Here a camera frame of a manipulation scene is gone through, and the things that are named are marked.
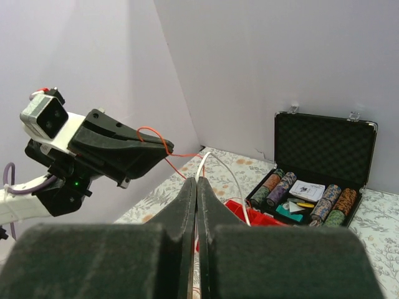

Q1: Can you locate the black poker chip case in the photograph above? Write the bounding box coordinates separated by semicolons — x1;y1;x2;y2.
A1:
247;112;378;227

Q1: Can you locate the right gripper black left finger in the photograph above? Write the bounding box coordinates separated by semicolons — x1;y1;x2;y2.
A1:
147;178;197;298

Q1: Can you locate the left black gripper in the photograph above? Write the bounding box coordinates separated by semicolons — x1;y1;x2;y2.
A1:
25;109;174;217

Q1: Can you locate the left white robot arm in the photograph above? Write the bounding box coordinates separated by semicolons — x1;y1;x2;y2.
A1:
1;109;174;224

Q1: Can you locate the single orange cable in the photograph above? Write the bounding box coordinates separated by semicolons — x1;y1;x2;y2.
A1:
136;126;206;181

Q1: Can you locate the white card deck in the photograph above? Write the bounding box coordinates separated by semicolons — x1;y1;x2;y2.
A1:
289;180;325;202

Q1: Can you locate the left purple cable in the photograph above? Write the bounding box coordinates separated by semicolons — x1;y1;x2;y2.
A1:
2;161;57;240

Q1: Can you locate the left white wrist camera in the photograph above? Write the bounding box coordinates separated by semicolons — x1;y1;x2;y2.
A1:
19;87;85;156

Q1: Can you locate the single white cable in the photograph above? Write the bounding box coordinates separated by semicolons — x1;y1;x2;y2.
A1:
195;151;252;244

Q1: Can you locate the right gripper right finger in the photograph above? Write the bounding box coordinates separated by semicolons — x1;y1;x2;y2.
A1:
196;177;244;298

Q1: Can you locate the red plastic compartment tray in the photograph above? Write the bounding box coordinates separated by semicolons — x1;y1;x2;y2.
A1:
200;199;286;233

